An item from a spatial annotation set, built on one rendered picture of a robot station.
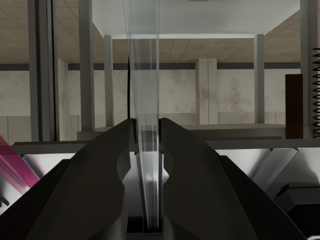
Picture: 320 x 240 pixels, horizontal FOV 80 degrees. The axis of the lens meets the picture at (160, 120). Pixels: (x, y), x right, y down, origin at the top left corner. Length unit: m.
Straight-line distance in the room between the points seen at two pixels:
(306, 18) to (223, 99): 3.04
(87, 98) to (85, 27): 0.20
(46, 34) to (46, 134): 0.21
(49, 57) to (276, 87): 3.97
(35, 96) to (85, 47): 0.21
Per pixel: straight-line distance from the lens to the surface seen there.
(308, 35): 0.74
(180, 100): 3.50
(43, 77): 0.47
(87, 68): 0.59
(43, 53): 0.48
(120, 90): 3.52
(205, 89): 3.34
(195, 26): 0.83
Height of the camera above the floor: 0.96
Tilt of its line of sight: 1 degrees up
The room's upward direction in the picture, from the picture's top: 179 degrees clockwise
